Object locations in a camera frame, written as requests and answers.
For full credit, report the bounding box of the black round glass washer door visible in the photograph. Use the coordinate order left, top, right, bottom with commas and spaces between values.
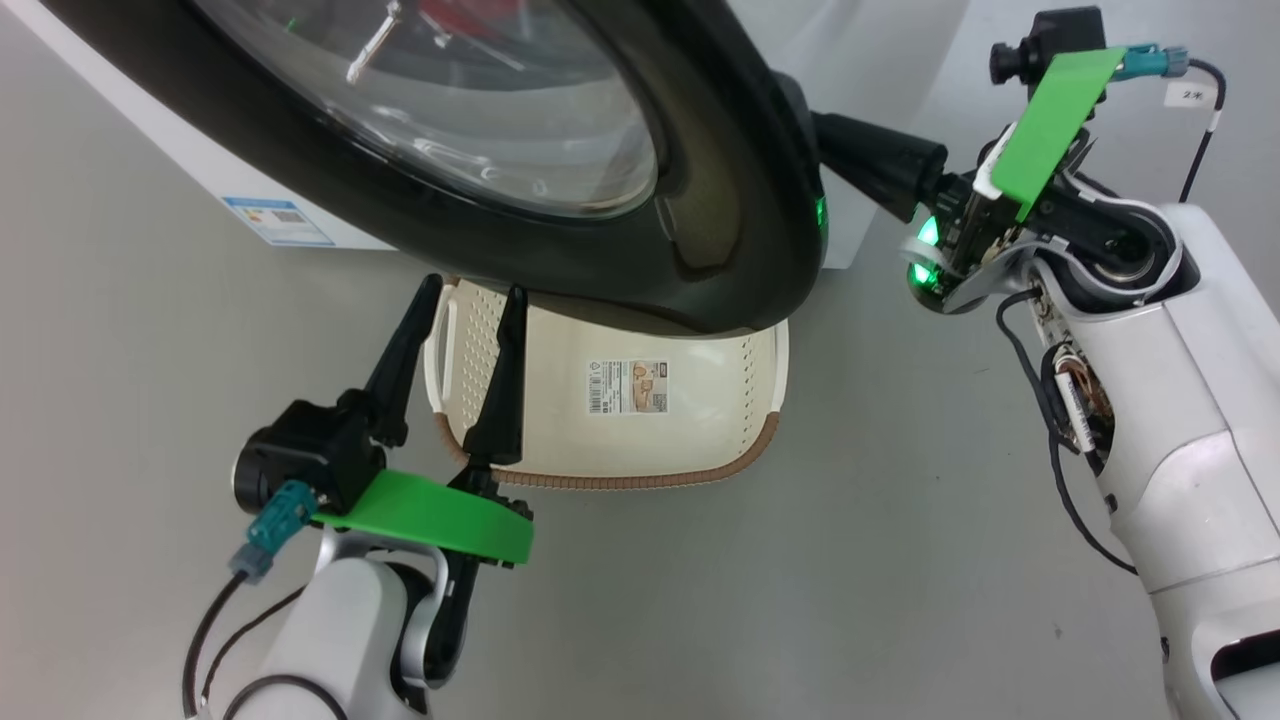
40, 0, 829, 336

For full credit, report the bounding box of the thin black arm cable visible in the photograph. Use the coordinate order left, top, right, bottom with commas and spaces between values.
995, 290, 1141, 576
200, 588, 346, 720

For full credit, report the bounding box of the cream perforated laundry basket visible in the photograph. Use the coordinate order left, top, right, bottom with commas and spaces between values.
422, 275, 791, 491

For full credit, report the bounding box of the teal right camera connector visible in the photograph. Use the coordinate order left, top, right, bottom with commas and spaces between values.
1118, 44, 1191, 81

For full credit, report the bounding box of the white washing machine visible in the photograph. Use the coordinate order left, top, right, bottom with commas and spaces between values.
28, 0, 971, 271

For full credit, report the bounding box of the basket product label sticker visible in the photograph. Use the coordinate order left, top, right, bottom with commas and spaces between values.
586, 360, 669, 416

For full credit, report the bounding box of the teal camera connector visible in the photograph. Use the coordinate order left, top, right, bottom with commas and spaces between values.
230, 480, 321, 584
1118, 44, 1191, 81

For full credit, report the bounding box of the black camera cable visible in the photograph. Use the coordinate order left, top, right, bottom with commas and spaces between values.
1178, 58, 1229, 204
182, 575, 246, 720

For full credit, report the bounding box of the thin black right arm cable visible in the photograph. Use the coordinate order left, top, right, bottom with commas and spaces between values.
995, 290, 1141, 576

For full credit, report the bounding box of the black left camera cable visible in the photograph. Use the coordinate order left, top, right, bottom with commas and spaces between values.
182, 575, 246, 720

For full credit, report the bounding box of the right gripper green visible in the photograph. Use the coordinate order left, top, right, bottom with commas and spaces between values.
812, 45, 1131, 316

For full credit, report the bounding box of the red garment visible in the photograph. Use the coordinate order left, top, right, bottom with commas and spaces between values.
415, 0, 566, 41

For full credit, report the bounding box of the blue energy label sticker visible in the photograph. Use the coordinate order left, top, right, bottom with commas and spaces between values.
222, 196, 336, 248

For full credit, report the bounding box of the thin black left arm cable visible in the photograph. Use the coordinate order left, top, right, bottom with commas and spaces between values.
200, 588, 346, 720

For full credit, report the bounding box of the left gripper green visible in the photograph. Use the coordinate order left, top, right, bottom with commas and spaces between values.
315, 273, 537, 568

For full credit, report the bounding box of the black right camera cable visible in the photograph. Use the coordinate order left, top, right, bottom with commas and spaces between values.
1178, 58, 1229, 204

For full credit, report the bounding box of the teal left camera connector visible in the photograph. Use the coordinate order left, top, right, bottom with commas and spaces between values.
230, 480, 321, 584

